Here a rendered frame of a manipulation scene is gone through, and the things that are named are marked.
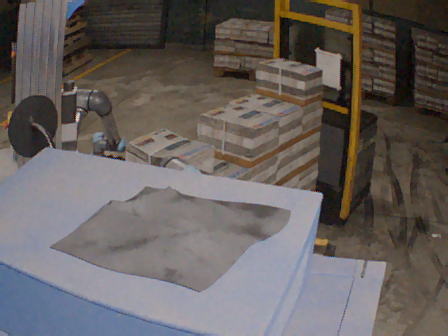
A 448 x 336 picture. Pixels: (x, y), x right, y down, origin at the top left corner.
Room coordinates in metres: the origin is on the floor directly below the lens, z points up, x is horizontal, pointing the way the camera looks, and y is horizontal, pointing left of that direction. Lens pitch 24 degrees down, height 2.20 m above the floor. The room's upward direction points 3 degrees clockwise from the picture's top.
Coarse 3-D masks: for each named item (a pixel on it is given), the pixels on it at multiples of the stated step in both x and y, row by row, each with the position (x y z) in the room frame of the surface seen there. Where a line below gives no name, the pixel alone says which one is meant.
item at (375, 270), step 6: (360, 264) 1.01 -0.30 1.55; (366, 264) 1.01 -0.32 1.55; (372, 264) 1.00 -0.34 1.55; (378, 264) 1.00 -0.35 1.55; (384, 264) 1.00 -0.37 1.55; (354, 270) 0.98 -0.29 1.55; (360, 270) 0.98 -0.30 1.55; (366, 270) 0.98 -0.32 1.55; (372, 270) 0.98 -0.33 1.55; (378, 270) 0.97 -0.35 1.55; (384, 270) 0.97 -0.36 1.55; (354, 276) 0.96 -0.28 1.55; (360, 276) 0.96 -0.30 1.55; (366, 276) 0.95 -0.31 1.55; (372, 276) 0.95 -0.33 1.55; (378, 276) 0.95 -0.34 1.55
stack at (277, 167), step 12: (300, 144) 3.61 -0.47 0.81; (276, 156) 3.37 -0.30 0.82; (288, 156) 3.49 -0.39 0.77; (216, 168) 3.14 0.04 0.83; (228, 168) 3.14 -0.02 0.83; (240, 168) 3.15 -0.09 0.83; (252, 168) 3.17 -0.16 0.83; (264, 168) 3.27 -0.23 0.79; (276, 168) 3.39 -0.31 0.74; (288, 168) 3.50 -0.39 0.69; (252, 180) 3.17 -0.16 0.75; (264, 180) 3.27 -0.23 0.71; (276, 180) 3.39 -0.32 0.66; (288, 180) 3.52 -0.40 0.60
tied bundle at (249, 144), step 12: (204, 120) 3.34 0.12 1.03; (216, 120) 3.29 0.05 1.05; (204, 132) 3.33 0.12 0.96; (216, 132) 3.28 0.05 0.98; (228, 132) 3.24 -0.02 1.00; (240, 132) 3.19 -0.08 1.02; (252, 132) 3.15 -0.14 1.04; (264, 132) 3.24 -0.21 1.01; (276, 132) 3.36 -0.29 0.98; (216, 144) 3.28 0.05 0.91; (228, 144) 3.23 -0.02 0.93; (240, 144) 3.19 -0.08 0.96; (252, 144) 3.15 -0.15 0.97; (264, 144) 3.25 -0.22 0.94; (276, 144) 3.36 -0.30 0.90; (240, 156) 3.18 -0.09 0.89; (252, 156) 3.15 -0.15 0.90
